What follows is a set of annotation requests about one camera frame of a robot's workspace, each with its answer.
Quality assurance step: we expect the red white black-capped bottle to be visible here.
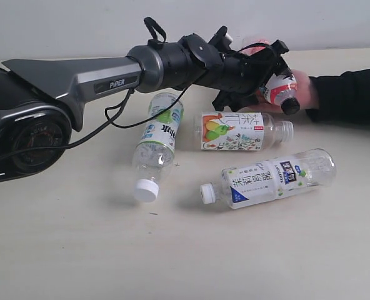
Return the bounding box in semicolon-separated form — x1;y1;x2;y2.
242;36;300;115

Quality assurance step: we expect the black sleeved forearm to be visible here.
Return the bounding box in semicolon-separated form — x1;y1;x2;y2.
306;69;370;125

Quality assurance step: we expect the jasmine oolong clear bottle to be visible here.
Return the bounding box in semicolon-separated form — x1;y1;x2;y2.
200;148;337;209

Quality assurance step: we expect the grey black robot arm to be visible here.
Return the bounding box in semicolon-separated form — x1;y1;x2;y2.
0;33;288;182

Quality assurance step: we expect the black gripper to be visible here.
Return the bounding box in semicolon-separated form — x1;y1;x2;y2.
203;39;294;112

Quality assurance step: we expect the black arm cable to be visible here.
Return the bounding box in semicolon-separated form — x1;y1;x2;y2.
0;17;273;166

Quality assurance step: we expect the lime label white-capped bottle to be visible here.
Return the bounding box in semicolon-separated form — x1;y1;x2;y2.
132;92;184;203

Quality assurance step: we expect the bare open human hand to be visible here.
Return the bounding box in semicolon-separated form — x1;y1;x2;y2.
243;69;319;114

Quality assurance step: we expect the orange pear label tea bottle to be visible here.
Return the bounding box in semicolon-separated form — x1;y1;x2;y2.
193;111;294;151

